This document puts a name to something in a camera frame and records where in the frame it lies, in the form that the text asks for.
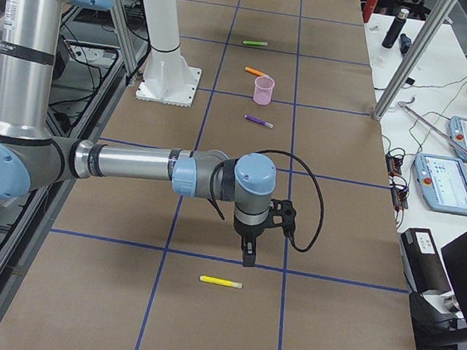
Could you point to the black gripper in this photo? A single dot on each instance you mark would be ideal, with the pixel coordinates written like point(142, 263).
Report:
point(247, 231)

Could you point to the yellow highlighter pen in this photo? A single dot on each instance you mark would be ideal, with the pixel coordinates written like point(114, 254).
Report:
point(220, 282)

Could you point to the purple highlighter pen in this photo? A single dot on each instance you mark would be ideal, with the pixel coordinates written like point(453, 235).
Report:
point(257, 121)

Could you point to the orange highlighter pen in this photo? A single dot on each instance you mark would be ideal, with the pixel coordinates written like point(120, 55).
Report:
point(254, 71)

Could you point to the green highlighter pen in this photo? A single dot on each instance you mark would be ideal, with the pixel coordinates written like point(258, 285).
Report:
point(255, 43)

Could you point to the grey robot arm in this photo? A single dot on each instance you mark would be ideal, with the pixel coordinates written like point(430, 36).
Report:
point(31, 157)

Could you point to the pink mesh pen holder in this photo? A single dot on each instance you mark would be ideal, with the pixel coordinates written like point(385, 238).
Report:
point(263, 90)

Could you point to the black box with label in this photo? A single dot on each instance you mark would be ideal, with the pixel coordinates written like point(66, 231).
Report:
point(423, 268)

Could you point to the near teach pendant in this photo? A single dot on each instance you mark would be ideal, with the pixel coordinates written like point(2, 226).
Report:
point(443, 182)

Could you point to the metal rod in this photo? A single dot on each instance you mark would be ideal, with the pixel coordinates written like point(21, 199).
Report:
point(450, 137)

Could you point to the black water bottle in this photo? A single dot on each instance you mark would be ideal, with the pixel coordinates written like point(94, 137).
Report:
point(395, 29)

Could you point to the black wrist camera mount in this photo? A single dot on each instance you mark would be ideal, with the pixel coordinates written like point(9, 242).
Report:
point(282, 215)

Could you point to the white pedestal column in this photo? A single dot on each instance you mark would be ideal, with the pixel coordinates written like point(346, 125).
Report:
point(167, 78)

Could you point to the aluminium frame post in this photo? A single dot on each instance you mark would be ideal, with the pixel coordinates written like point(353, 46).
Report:
point(421, 42)

